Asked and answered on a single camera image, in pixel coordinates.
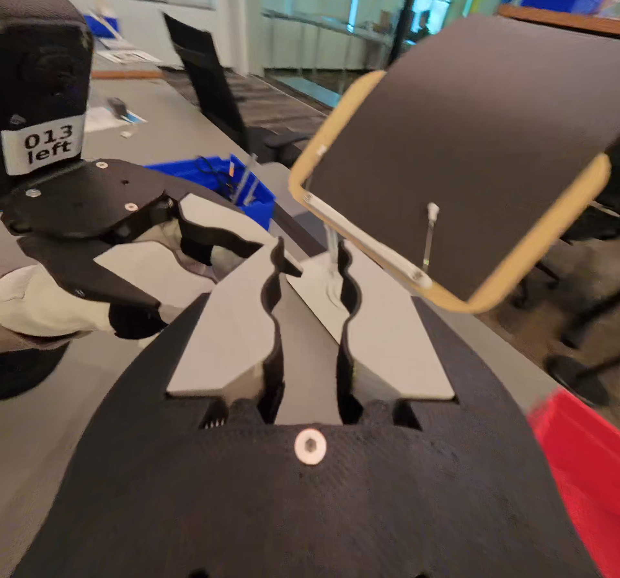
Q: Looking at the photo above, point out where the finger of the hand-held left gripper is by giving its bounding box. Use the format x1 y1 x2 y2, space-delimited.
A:
93 240 218 306
177 193 305 279

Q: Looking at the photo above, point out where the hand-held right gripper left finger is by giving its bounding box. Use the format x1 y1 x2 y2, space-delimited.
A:
166 237 286 425

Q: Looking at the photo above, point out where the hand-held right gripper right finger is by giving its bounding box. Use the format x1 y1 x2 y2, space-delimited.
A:
336 240 457 424

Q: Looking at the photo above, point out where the blue plastic bin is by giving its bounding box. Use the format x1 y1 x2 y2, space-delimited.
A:
144 153 277 231

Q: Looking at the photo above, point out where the person's left hand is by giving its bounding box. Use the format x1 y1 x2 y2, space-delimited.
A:
0 264 117 337

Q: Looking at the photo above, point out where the clear plastic strip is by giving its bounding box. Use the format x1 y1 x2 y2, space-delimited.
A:
232 153 258 206

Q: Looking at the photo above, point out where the small blue bin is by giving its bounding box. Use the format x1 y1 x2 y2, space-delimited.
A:
83 14 120 37

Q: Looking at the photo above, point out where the white paper sheet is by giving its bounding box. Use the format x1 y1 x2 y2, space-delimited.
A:
98 49 161 63

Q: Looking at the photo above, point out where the white leaflet blue stripe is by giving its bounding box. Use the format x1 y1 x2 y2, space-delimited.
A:
83 104 147 134

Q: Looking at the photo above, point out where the black office chair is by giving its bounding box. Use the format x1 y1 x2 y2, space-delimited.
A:
162 12 312 166
513 142 620 406

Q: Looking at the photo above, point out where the white zip tie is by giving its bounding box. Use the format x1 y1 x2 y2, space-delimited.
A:
423 201 440 273

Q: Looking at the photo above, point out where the black oval pad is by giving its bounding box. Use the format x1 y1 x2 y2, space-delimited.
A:
0 345 69 400

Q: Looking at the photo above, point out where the black board with tan edge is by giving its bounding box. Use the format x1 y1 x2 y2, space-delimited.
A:
288 13 620 314

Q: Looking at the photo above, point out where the red plastic bin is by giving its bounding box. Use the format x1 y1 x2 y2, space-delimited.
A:
527 388 620 578

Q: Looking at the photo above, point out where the wooden shelf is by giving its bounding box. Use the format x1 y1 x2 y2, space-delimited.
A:
498 3 620 37

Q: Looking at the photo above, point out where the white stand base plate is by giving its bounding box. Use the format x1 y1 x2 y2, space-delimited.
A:
286 192 433 346

